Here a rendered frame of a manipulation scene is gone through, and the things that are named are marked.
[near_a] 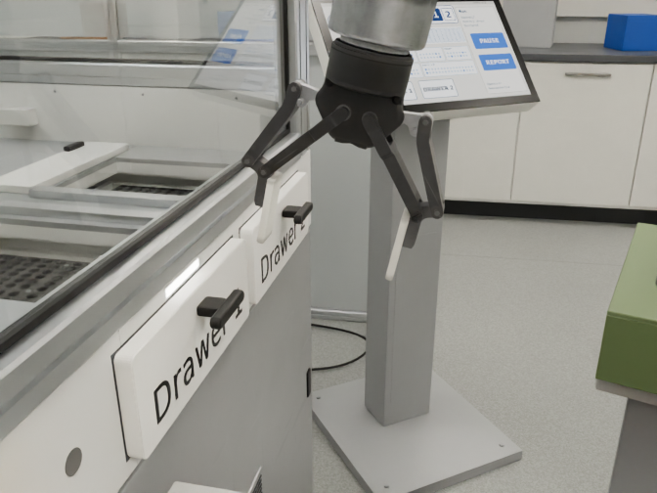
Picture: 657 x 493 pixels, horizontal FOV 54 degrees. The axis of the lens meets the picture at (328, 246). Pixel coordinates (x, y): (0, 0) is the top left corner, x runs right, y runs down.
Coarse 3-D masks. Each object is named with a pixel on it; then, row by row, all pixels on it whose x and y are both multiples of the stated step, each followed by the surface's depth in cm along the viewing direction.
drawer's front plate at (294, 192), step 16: (304, 176) 107; (288, 192) 98; (304, 192) 108; (256, 224) 85; (288, 224) 100; (256, 240) 85; (272, 240) 92; (256, 256) 85; (272, 256) 92; (288, 256) 101; (256, 272) 86; (272, 272) 93; (256, 288) 86
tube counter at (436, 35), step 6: (432, 30) 151; (438, 30) 151; (444, 30) 152; (450, 30) 153; (456, 30) 153; (432, 36) 150; (438, 36) 151; (444, 36) 151; (450, 36) 152; (456, 36) 153; (462, 36) 153; (426, 42) 149; (432, 42) 149; (438, 42) 150; (444, 42) 151; (450, 42) 151; (456, 42) 152
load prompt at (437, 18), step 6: (438, 6) 154; (444, 6) 155; (450, 6) 155; (438, 12) 153; (444, 12) 154; (450, 12) 155; (438, 18) 153; (444, 18) 153; (450, 18) 154; (456, 18) 155
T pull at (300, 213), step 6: (306, 204) 97; (312, 204) 99; (288, 210) 95; (294, 210) 95; (300, 210) 95; (306, 210) 95; (288, 216) 95; (294, 216) 93; (300, 216) 93; (306, 216) 96; (294, 222) 93; (300, 222) 93
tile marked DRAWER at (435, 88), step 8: (424, 80) 145; (432, 80) 145; (440, 80) 146; (448, 80) 147; (424, 88) 144; (432, 88) 145; (440, 88) 145; (448, 88) 146; (456, 88) 147; (424, 96) 143; (432, 96) 144; (440, 96) 145; (448, 96) 145; (456, 96) 146
